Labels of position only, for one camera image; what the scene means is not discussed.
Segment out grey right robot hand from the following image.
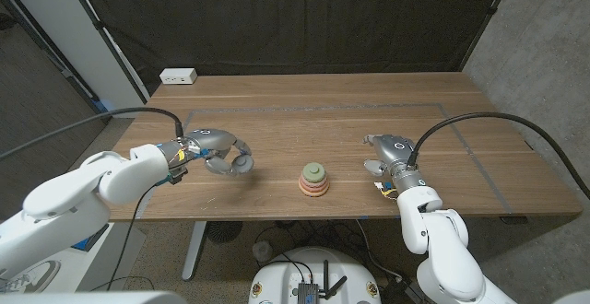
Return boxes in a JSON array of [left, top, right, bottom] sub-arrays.
[[362, 134, 428, 194]]

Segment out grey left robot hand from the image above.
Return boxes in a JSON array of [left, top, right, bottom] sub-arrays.
[[156, 128, 254, 177]]

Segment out small dark grey ring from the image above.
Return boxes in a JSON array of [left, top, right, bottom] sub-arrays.
[[231, 154, 255, 177]]

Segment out green ring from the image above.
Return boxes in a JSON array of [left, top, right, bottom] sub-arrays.
[[301, 162, 327, 184]]

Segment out light pink ring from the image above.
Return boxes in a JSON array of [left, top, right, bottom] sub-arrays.
[[299, 177, 330, 191]]

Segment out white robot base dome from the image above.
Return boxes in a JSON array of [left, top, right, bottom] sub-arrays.
[[247, 246, 383, 304]]

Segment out white power strip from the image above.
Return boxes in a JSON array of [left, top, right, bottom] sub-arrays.
[[159, 67, 198, 86]]

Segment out black round floor fan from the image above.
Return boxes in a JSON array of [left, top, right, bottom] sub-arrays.
[[206, 220, 243, 244]]

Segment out white table leg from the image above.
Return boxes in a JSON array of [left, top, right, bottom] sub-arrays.
[[181, 220, 208, 281]]

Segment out grey round floor object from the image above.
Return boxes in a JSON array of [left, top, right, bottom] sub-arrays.
[[252, 240, 274, 263]]

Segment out black power adapter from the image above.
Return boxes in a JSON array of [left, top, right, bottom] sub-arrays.
[[382, 275, 425, 304]]

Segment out black backdrop stand pole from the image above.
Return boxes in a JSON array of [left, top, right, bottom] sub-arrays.
[[61, 0, 149, 105], [458, 0, 517, 73]]

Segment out black backdrop curtain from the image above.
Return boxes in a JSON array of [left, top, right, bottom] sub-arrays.
[[71, 0, 515, 96]]

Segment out blue foot pedal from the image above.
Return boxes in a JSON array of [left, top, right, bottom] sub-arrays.
[[71, 224, 111, 252]]

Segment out radio box with black antennas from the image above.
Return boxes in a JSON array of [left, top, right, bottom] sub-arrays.
[[297, 260, 349, 304]]

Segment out white robot torso edge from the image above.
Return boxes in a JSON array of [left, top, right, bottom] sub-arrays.
[[0, 290, 188, 304]]

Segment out white sneaker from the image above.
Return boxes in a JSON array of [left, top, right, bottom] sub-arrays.
[[0, 260, 61, 295]]

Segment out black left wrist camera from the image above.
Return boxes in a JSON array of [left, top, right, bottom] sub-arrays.
[[168, 166, 189, 185]]

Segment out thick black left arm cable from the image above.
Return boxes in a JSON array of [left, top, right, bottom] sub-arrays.
[[0, 106, 185, 160]]

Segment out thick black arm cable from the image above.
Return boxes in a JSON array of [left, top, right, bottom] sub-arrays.
[[0, 106, 185, 160], [406, 111, 590, 199]]

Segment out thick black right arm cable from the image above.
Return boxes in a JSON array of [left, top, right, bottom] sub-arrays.
[[406, 111, 590, 199]]

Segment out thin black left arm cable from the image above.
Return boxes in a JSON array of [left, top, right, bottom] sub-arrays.
[[105, 195, 148, 292]]

